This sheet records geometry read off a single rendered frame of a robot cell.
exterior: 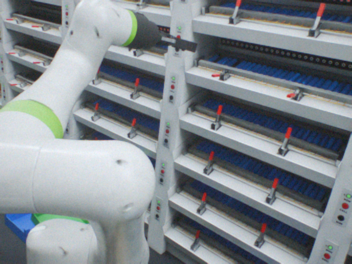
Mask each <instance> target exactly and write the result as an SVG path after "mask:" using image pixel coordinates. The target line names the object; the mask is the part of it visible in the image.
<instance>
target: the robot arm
mask: <svg viewBox="0 0 352 264"><path fill-rule="evenodd" d="M139 10H140V7H139V6H136V10H135V11H132V10H127V9H125V8H122V7H119V6H117V5H115V4H114V3H112V2H111V1H110V0H81V1H80V2H79V4H78V5H77V6H76V8H75V10H74V13H73V17H72V20H71V23H70V26H69V29H68V32H67V35H66V37H65V39H64V41H63V43H62V45H61V47H60V48H59V49H58V51H57V53H56V55H55V57H54V59H53V61H52V62H51V64H50V65H49V67H48V68H47V70H46V71H45V73H43V74H42V76H41V77H40V78H39V79H38V80H37V81H36V82H35V83H34V84H33V85H32V86H31V87H29V88H28V89H26V90H25V91H24V92H22V93H21V94H19V95H18V96H17V97H15V98H14V99H12V100H11V101H10V102H9V103H8V104H7V105H5V106H4V107H2V108H1V109H0V214H22V213H43V214H53V215H62V216H69V217H75V218H81V219H84V220H86V221H89V223H90V225H89V224H85V223H80V222H76V221H71V220H68V219H51V220H48V221H45V222H42V223H40V224H38V225H37V226H35V227H34V228H33V229H32V230H31V231H30V233H29V234H28V236H27V239H26V254H27V264H148V260H149V247H148V244H147V242H146V239H145V235H144V222H145V216H146V212H147V209H148V206H149V204H150V202H151V200H152V198H153V195H154V193H155V188H156V175H155V170H154V168H153V165H152V163H151V161H150V160H149V158H148V157H147V156H146V155H145V154H144V153H143V151H142V150H141V149H139V148H138V147H136V146H135V145H133V144H130V143H128V142H124V141H119V140H67V139H62V138H63V135H64V132H65V129H66V127H67V123H68V120H69V119H70V116H71V113H72V110H73V108H74V106H75V104H76V102H77V100H78V98H79V96H80V95H81V93H82V92H83V90H84V89H85V88H86V87H87V86H88V85H89V84H90V83H91V82H92V81H93V80H94V78H95V76H96V74H97V71H98V69H99V67H100V64H101V62H102V61H103V58H104V56H105V55H106V53H107V51H108V49H109V48H110V46H111V45H116V46H121V47H125V48H128V51H131V50H132V49H136V50H139V49H142V48H145V49H150V48H152V47H154V46H155V45H160V46H161V45H163V46H167V47H168V46H172V47H174V48H178V49H181V51H185V50H187V51H191V52H195V51H196V47H197V43H194V42H192V41H189V40H185V39H180V38H177V37H175V36H173V35H170V34H166V33H164V32H163V31H160V30H159V29H158V26H157V24H156V23H154V22H152V21H149V20H148V18H147V17H146V16H144V14H141V13H140V11H139Z"/></svg>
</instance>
